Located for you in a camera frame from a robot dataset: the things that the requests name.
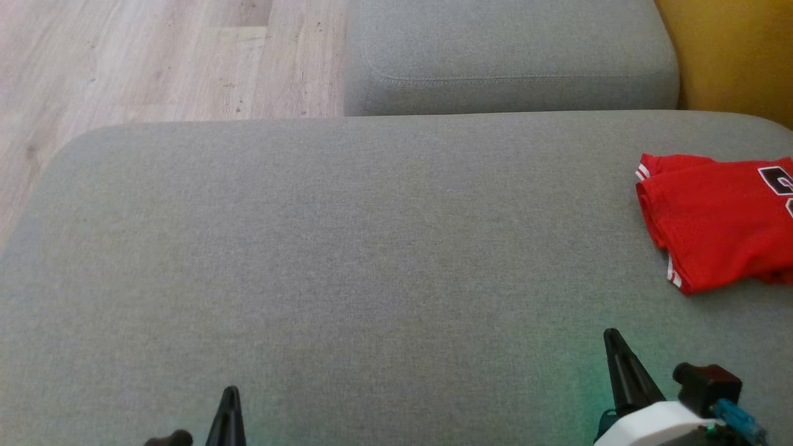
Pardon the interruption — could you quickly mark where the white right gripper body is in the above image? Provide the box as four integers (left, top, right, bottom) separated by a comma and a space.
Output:
594, 400, 727, 446

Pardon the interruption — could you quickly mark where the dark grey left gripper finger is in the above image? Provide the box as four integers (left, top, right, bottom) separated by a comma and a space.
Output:
206, 385, 247, 446

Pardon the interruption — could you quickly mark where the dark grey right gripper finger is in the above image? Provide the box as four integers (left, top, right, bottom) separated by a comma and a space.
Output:
602, 328, 667, 418

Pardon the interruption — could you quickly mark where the red basketball jersey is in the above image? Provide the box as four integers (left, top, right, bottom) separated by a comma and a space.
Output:
635, 153, 793, 295

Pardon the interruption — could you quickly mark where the large grey fabric sofa seat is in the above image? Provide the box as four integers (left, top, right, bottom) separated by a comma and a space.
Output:
0, 110, 793, 446

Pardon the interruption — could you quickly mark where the yellow sofa back cushion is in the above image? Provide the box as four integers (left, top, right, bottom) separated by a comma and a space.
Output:
655, 0, 793, 129

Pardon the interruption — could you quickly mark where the grey sofa cushion with seam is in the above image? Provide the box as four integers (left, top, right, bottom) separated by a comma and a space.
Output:
343, 0, 681, 118

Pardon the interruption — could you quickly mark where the blue right camera connector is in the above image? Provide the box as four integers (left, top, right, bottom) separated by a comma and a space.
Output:
709, 398, 769, 446

